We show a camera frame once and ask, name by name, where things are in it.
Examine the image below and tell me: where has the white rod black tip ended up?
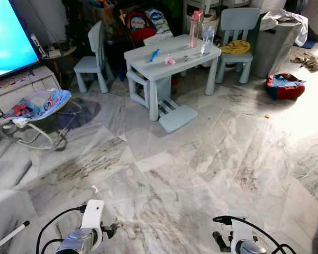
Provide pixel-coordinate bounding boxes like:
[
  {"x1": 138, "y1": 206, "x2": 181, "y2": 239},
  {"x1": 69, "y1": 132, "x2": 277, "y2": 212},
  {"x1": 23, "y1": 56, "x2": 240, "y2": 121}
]
[{"x1": 0, "y1": 221, "x2": 30, "y2": 252}]

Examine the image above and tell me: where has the light blue kids step stool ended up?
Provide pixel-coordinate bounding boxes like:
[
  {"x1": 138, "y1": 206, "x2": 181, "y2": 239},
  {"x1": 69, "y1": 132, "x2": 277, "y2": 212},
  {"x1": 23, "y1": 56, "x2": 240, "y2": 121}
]
[{"x1": 127, "y1": 69, "x2": 199, "y2": 134}]

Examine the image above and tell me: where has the blue patterned baby bouncer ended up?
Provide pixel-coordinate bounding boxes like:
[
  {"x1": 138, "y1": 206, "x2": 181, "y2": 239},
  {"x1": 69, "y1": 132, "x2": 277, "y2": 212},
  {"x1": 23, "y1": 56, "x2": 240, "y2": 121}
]
[{"x1": 0, "y1": 88, "x2": 83, "y2": 152}]

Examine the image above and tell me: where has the white television cabinet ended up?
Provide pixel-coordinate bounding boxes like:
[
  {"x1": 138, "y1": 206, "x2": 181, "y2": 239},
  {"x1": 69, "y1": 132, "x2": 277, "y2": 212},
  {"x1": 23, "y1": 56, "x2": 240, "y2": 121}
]
[{"x1": 0, "y1": 66, "x2": 62, "y2": 115}]

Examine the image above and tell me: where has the light blue kids chair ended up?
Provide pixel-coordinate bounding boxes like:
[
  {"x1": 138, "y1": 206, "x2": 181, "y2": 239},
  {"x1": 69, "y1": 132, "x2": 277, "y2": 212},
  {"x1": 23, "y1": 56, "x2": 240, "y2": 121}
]
[
  {"x1": 216, "y1": 7, "x2": 261, "y2": 85},
  {"x1": 74, "y1": 21, "x2": 115, "y2": 95}
]

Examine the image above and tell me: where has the light blue kids table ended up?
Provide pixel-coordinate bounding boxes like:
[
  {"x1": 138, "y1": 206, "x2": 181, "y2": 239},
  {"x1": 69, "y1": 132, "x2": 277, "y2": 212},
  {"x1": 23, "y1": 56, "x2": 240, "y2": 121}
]
[{"x1": 123, "y1": 34, "x2": 222, "y2": 122}]

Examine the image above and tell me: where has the dark round side table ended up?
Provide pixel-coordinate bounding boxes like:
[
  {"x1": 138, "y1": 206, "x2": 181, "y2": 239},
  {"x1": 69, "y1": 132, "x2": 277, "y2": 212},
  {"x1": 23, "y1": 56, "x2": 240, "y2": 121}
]
[{"x1": 40, "y1": 42, "x2": 78, "y2": 60}]

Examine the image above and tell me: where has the yellow cloth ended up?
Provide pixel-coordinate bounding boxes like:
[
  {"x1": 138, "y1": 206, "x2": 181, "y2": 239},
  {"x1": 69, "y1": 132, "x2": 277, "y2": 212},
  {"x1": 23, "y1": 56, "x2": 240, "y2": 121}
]
[{"x1": 220, "y1": 40, "x2": 252, "y2": 56}]

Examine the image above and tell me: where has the grey ribbed bin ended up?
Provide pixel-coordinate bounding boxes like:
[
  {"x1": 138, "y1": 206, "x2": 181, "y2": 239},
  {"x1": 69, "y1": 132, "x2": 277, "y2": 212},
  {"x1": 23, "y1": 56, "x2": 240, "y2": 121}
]
[{"x1": 253, "y1": 19, "x2": 303, "y2": 79}]

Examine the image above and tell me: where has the clear plastic bottle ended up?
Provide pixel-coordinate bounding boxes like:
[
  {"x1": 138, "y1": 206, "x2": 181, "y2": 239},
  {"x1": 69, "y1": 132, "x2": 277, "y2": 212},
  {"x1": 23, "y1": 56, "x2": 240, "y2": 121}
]
[{"x1": 201, "y1": 26, "x2": 215, "y2": 55}]

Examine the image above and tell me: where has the brown crumpled cloth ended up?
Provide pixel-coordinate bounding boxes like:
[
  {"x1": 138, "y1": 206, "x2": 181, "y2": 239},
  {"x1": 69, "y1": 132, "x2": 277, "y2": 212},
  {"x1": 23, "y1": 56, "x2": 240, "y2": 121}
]
[{"x1": 289, "y1": 50, "x2": 318, "y2": 72}]

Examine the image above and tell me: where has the red kids backpack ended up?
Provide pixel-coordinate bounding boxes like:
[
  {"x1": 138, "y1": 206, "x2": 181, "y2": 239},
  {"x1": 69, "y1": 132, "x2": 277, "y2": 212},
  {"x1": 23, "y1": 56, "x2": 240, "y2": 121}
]
[{"x1": 125, "y1": 7, "x2": 173, "y2": 43}]

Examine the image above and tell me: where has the pink water bottle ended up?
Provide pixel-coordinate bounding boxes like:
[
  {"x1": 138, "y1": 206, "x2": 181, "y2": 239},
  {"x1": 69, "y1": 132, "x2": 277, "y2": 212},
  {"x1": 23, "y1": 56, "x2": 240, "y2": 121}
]
[{"x1": 188, "y1": 10, "x2": 203, "y2": 49}]

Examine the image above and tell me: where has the flat screen television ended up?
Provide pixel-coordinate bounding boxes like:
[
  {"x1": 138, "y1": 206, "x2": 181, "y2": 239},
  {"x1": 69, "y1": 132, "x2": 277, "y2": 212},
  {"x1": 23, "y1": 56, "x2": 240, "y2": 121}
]
[{"x1": 0, "y1": 0, "x2": 41, "y2": 83}]

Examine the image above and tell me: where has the white cloth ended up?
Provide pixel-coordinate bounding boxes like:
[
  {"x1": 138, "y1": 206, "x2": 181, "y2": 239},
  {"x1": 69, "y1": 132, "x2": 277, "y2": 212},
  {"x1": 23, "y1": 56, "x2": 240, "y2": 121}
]
[{"x1": 260, "y1": 8, "x2": 309, "y2": 48}]

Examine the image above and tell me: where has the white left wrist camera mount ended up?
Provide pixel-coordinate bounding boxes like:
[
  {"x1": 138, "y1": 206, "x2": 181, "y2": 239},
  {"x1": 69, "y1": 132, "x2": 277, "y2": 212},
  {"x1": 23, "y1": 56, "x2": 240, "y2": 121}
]
[{"x1": 80, "y1": 199, "x2": 105, "y2": 234}]

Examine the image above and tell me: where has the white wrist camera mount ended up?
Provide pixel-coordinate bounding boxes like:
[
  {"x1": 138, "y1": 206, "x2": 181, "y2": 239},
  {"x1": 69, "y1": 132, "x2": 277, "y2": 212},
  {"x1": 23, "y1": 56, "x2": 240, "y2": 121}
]
[
  {"x1": 80, "y1": 199, "x2": 105, "y2": 234},
  {"x1": 229, "y1": 216, "x2": 255, "y2": 250}
]

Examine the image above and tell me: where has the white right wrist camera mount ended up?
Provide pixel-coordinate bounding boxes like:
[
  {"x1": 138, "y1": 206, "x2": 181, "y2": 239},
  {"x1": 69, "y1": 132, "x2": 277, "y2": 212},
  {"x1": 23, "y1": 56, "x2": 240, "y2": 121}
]
[{"x1": 229, "y1": 216, "x2": 255, "y2": 250}]

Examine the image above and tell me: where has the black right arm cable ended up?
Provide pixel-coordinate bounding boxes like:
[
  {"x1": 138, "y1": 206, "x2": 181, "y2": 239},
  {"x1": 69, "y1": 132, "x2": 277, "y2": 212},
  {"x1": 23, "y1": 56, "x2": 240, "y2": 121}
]
[{"x1": 212, "y1": 215, "x2": 297, "y2": 254}]

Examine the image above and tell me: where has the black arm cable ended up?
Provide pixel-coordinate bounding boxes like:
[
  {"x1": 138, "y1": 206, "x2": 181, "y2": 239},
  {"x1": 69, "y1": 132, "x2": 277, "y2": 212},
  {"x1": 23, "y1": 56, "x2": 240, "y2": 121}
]
[
  {"x1": 35, "y1": 206, "x2": 88, "y2": 254},
  {"x1": 212, "y1": 215, "x2": 297, "y2": 254}
]

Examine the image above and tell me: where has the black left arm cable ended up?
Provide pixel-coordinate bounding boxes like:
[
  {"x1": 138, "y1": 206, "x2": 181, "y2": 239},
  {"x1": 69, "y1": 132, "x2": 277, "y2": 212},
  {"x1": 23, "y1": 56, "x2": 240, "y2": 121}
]
[{"x1": 35, "y1": 206, "x2": 88, "y2": 254}]

